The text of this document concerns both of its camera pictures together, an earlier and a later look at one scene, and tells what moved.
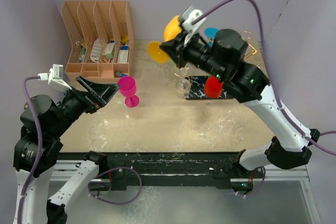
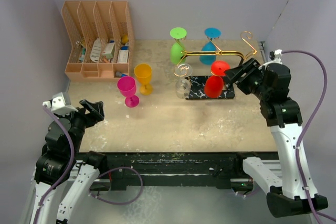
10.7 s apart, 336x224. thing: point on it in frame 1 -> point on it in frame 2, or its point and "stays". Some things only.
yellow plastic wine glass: [172, 27] -> [143, 72]
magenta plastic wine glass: [127, 87] stays
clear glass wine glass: [183, 87] stays
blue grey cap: [119, 74] stays
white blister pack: [95, 51] stays
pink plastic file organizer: [102, 35] stays
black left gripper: [100, 93] -> [96, 112]
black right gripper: [176, 49] -> [235, 74]
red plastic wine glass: [212, 88] stays
